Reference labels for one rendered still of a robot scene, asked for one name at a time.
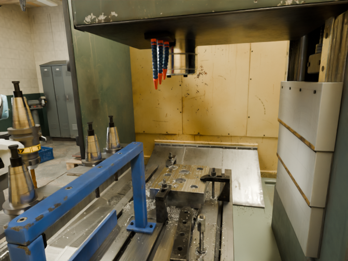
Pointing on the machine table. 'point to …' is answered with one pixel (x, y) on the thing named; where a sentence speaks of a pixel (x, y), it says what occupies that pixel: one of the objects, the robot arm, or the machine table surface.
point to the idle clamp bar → (184, 255)
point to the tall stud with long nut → (201, 232)
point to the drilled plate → (183, 190)
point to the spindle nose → (182, 57)
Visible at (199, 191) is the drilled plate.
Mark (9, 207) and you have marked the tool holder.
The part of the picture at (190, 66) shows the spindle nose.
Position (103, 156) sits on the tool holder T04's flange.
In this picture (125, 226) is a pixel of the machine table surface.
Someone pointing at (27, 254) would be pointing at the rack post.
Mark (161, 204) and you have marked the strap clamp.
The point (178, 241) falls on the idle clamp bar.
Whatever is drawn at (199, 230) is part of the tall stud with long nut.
